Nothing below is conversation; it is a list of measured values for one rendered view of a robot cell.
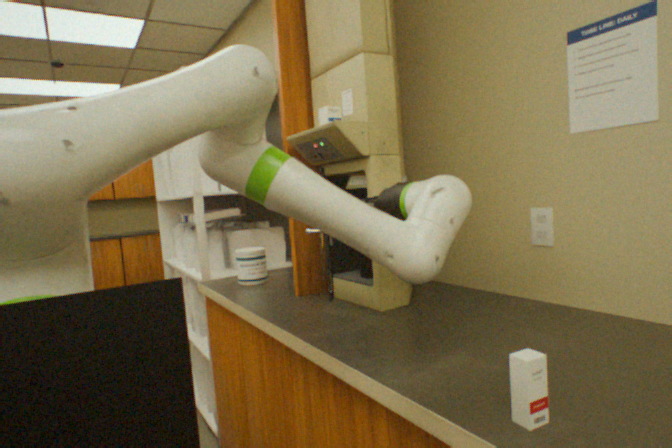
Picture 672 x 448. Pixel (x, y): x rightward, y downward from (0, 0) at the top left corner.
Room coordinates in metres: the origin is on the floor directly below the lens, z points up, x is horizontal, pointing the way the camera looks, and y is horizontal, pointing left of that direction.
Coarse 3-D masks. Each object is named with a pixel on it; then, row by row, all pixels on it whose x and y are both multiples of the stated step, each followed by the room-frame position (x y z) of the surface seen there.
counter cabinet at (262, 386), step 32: (224, 320) 1.75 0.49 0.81; (224, 352) 1.79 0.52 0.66; (256, 352) 1.45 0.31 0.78; (288, 352) 1.22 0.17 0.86; (224, 384) 1.84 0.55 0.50; (256, 384) 1.48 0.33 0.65; (288, 384) 1.24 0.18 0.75; (320, 384) 1.06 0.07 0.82; (224, 416) 1.89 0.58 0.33; (256, 416) 1.51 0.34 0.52; (288, 416) 1.25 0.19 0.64; (320, 416) 1.07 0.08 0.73; (352, 416) 0.94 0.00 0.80; (384, 416) 0.83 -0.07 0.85
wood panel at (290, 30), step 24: (288, 0) 1.57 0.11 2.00; (288, 24) 1.57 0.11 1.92; (288, 48) 1.56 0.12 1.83; (288, 72) 1.56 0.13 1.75; (288, 96) 1.55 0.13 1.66; (288, 120) 1.55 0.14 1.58; (312, 120) 1.60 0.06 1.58; (288, 144) 1.55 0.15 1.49; (312, 168) 1.59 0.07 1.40; (312, 240) 1.58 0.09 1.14; (312, 264) 1.58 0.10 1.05; (312, 288) 1.57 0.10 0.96
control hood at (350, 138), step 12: (336, 120) 1.22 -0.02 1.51; (312, 132) 1.33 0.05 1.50; (324, 132) 1.29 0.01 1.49; (336, 132) 1.25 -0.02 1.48; (348, 132) 1.24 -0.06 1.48; (360, 132) 1.26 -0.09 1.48; (336, 144) 1.30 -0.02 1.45; (348, 144) 1.26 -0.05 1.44; (360, 144) 1.26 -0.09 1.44; (348, 156) 1.32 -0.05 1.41; (360, 156) 1.29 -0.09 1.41
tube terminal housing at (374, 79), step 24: (336, 72) 1.40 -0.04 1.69; (360, 72) 1.29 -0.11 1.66; (384, 72) 1.31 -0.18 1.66; (312, 96) 1.54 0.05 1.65; (336, 96) 1.41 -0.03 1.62; (360, 96) 1.30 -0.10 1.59; (384, 96) 1.31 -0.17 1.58; (360, 120) 1.31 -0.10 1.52; (384, 120) 1.31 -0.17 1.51; (384, 144) 1.30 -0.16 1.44; (336, 168) 1.44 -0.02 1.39; (360, 168) 1.32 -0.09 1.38; (384, 168) 1.30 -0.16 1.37; (336, 288) 1.49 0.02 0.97; (360, 288) 1.36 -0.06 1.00; (384, 288) 1.28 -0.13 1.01; (408, 288) 1.36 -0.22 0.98
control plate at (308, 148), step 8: (304, 144) 1.43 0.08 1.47; (312, 144) 1.39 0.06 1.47; (320, 144) 1.36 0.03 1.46; (328, 144) 1.33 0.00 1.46; (304, 152) 1.48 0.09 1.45; (312, 152) 1.44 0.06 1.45; (320, 152) 1.41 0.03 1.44; (328, 152) 1.37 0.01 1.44; (336, 152) 1.34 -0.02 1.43; (312, 160) 1.49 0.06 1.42; (320, 160) 1.45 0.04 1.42
